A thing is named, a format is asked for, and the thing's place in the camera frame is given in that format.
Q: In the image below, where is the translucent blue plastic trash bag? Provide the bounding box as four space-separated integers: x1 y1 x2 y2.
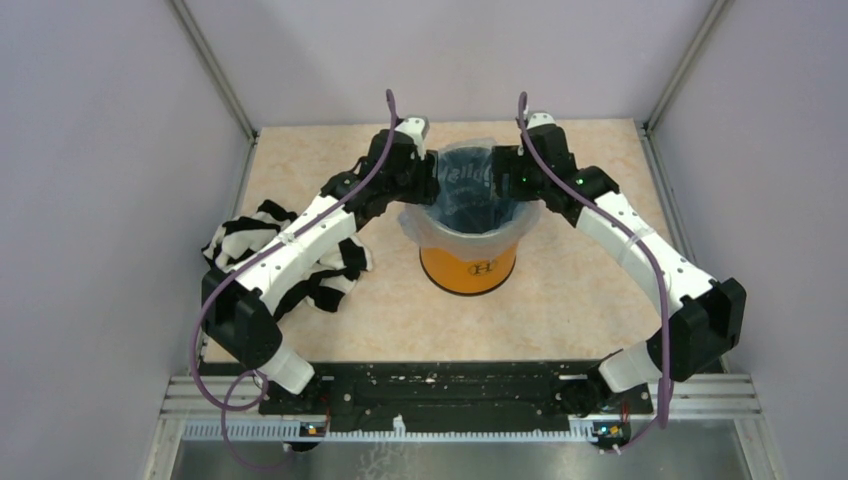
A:
398 138 540 261

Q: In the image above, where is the orange gold-rimmed trash bin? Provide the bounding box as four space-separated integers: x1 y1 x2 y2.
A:
419 243 518 297

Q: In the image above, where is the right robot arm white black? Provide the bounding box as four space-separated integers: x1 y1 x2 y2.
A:
492 123 747 412

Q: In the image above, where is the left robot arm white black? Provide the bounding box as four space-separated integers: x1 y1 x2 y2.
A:
201 117 439 414

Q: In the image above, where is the black white striped cloth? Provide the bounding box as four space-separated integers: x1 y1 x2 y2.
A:
201 199 374 321

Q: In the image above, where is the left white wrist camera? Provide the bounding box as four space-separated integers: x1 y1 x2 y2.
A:
394 117 430 158

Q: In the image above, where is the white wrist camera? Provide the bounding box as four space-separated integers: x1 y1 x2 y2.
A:
518 111 556 131
394 117 430 158

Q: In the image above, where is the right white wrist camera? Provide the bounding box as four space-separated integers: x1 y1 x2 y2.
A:
518 111 556 131

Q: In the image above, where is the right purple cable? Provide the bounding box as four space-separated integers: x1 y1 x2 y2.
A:
515 91 676 454

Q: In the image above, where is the purple cable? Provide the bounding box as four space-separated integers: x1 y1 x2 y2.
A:
188 89 402 473
515 91 676 454

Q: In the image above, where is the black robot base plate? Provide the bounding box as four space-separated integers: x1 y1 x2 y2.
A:
259 360 654 433

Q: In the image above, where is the right aluminium corner post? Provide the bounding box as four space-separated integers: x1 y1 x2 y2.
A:
643 0 734 137

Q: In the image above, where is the aluminium corner post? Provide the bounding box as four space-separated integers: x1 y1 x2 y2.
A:
166 0 258 144
643 0 734 137

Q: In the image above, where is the left aluminium corner post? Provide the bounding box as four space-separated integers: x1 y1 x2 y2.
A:
166 0 258 144

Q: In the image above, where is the aluminium frame rail front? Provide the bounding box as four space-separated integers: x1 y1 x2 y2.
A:
160 373 763 421

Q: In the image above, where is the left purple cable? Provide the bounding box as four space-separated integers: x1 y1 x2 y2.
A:
188 89 402 473

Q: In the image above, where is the white toothed cable duct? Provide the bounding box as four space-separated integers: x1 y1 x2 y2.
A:
182 415 597 443

